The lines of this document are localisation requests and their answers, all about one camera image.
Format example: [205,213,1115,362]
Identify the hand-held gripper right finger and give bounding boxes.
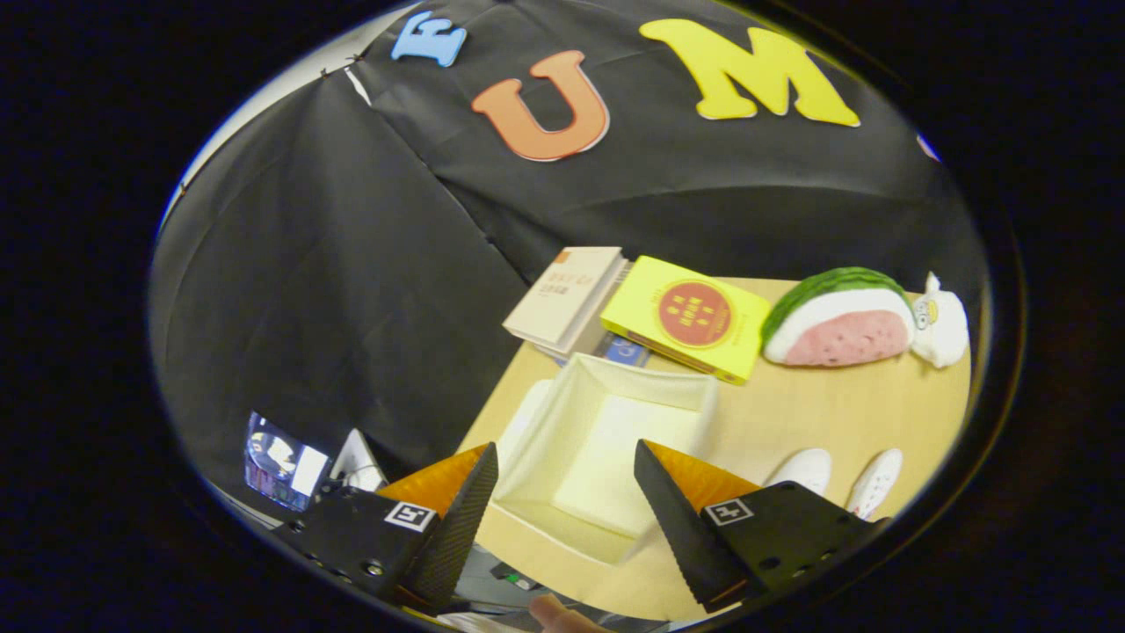
[634,439,889,615]

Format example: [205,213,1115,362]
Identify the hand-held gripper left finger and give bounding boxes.
[272,442,500,616]

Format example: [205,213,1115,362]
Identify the beige fabric storage box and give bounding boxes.
[490,352,719,566]

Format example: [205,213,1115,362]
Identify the white canvas shoe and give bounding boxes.
[763,448,832,495]
[846,448,904,521]

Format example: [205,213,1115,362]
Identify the blue book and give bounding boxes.
[605,334,652,368]

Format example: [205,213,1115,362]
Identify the computer monitor screen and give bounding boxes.
[243,411,331,513]

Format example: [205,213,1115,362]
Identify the yellow book with red circle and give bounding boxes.
[600,256,773,386]

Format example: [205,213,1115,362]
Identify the watermelon slice plush toy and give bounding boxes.
[761,267,917,367]

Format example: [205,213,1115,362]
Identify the beige book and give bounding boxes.
[503,246,632,358]

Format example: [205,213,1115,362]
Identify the white plush toy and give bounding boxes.
[910,273,970,368]

